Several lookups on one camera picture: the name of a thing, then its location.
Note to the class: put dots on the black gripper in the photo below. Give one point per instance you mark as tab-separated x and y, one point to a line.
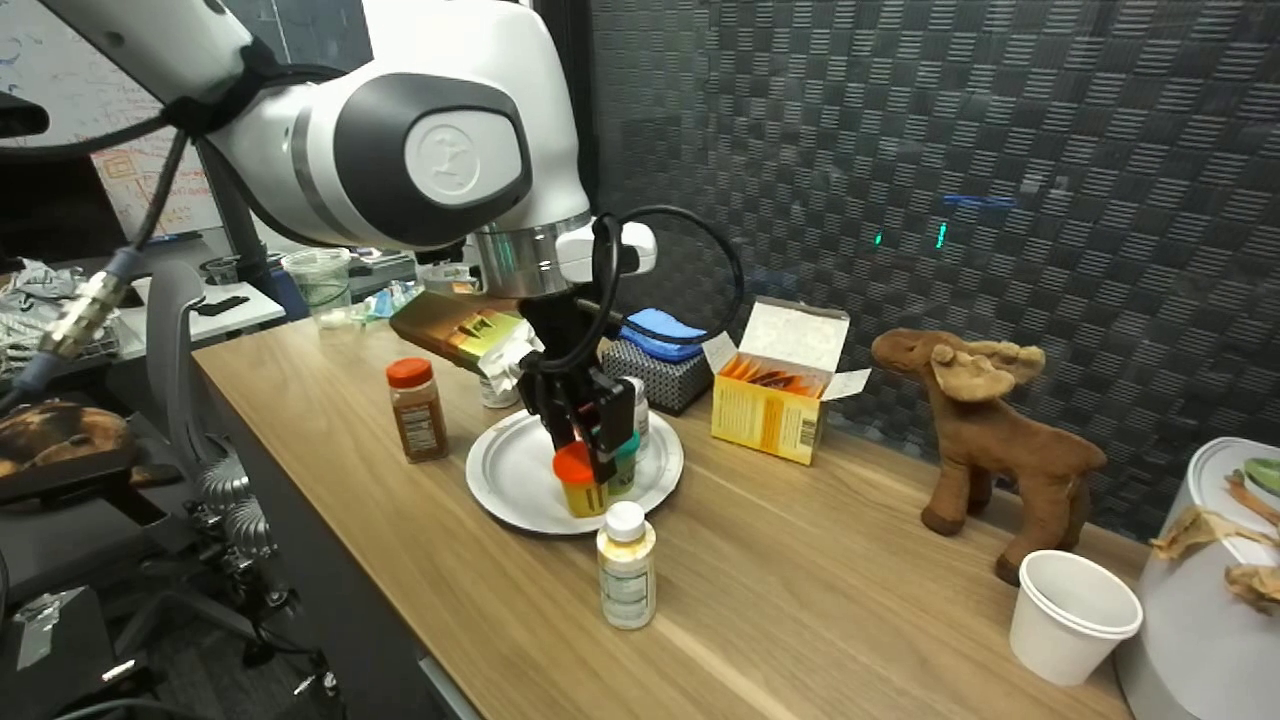
564	378

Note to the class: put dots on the orange lid play-doh tub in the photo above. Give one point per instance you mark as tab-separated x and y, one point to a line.
579	480

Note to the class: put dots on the teal lid play-doh tub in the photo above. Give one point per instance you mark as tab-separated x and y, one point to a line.
624	462

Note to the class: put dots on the clear vitamin bottle white cap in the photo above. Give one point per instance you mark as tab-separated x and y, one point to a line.
624	553

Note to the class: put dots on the white supplement bottle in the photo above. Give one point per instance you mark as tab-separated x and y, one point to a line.
639	405

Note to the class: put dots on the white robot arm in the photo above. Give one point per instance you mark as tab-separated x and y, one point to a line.
452	136

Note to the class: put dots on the white paper plate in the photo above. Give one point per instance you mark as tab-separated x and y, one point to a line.
510	473

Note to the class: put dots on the brown plush moose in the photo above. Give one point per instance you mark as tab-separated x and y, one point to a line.
980	438

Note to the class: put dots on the grey foam block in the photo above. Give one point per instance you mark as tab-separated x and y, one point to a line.
671	386

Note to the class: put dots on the blue cloth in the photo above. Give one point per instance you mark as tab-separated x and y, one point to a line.
661	337

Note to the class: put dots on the orange lid spice jar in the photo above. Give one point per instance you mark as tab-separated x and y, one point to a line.
417	409

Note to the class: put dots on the open yellow cardboard box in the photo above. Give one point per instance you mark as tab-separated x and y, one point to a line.
772	381

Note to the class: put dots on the office chair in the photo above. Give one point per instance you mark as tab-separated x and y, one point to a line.
59	651

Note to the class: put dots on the white paper cup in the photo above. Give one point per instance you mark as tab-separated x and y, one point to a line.
1071	619

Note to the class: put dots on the large white bucket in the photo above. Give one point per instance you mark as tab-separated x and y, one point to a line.
1205	654

